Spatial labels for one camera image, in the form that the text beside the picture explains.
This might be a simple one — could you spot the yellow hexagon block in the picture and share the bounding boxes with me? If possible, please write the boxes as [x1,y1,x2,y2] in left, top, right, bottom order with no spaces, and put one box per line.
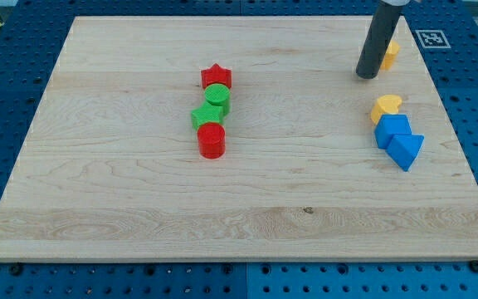
[380,40,400,71]

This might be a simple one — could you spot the yellow heart block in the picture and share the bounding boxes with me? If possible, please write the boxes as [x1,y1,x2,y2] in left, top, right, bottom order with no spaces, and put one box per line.
[370,94,402,125]

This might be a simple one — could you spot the red cylinder block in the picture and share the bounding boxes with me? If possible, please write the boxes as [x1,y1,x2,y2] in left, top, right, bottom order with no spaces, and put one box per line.
[197,122,226,159]

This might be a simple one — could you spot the green star block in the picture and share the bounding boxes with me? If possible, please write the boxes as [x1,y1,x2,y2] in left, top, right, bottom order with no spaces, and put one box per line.
[191,101,224,130]

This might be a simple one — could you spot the green cylinder block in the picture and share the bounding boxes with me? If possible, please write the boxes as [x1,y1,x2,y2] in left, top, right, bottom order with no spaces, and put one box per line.
[204,83,231,115]

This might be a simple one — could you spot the red star block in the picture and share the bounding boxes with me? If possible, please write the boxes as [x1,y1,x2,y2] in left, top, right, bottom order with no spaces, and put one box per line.
[200,63,232,90]

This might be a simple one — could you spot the wooden board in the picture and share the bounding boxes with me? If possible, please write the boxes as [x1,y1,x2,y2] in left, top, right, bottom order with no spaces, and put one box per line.
[0,16,478,262]

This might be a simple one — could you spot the blue cube block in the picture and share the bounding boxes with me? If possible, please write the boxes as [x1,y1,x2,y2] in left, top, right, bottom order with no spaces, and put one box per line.
[374,114,412,150]

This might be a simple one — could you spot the blue triangle block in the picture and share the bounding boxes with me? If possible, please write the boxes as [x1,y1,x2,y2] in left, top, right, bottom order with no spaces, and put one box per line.
[386,135,424,172]

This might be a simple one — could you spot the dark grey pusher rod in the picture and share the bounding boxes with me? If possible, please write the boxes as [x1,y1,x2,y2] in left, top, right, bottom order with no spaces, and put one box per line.
[355,0,409,79]

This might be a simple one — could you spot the white fiducial marker tag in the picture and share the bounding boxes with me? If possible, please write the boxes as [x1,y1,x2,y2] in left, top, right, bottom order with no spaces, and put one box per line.
[416,29,451,49]

